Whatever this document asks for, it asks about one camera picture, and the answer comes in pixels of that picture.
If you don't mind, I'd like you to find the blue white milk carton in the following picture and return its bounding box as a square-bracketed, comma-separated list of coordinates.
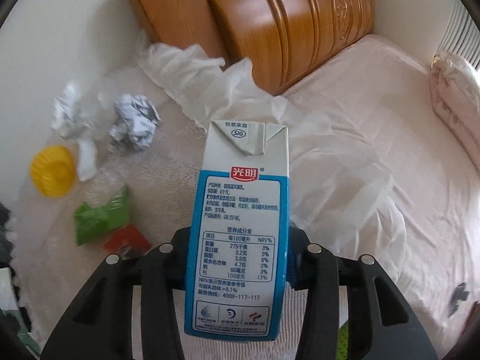
[185, 120, 290, 341]

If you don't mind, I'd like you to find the dark green snack wrapper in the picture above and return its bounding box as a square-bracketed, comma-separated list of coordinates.
[72, 185, 130, 246]

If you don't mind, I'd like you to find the yellow foam net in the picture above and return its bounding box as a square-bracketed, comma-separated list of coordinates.
[29, 145, 77, 197]

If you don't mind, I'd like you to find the white paper bag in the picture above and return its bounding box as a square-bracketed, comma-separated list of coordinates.
[51, 82, 98, 182]

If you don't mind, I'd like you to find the green trash basket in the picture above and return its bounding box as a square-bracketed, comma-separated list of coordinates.
[336, 322, 348, 360]

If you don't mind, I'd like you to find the red foil wrapper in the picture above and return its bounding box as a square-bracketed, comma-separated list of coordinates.
[103, 224, 152, 259]

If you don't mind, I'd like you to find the white lace tablecloth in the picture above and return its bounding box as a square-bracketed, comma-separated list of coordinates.
[13, 46, 406, 345]

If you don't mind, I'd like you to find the crumpled newspaper ball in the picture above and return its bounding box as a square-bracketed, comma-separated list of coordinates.
[109, 94, 162, 150]

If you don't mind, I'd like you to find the pink bed sheet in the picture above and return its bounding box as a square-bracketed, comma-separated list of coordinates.
[286, 35, 479, 356]

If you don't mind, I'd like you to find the folded pink quilt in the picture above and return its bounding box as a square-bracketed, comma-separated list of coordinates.
[429, 51, 479, 167]

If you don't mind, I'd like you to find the wooden headboard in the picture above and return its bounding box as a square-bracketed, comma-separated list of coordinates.
[208, 0, 374, 94]

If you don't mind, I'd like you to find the wooden side panel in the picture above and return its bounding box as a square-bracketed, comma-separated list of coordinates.
[128, 0, 229, 60]

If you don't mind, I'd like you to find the white window radiator grille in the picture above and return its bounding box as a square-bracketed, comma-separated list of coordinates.
[437, 0, 480, 70]

